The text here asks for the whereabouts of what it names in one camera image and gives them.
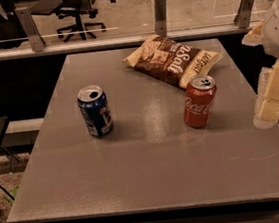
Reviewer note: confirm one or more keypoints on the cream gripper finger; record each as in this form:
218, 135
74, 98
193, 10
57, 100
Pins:
266, 110
254, 37

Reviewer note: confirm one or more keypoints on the brown chip bag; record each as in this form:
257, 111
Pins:
171, 62

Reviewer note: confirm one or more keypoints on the red coca-cola can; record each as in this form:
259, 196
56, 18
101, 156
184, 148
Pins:
200, 93

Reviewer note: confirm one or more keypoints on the blue pepsi can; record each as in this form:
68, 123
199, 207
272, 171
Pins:
92, 102

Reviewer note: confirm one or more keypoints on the black office chair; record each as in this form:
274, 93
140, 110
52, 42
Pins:
70, 8

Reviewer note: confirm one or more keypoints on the glass railing panel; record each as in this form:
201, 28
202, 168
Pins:
136, 17

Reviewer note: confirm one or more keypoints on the right metal railing post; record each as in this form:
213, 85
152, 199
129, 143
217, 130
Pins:
243, 16

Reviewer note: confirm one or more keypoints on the metal railing post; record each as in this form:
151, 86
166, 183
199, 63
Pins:
160, 17
243, 16
28, 25

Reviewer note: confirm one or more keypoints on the middle metal railing post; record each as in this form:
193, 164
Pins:
160, 17

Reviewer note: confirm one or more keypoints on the left metal railing post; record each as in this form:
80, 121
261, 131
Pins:
28, 25

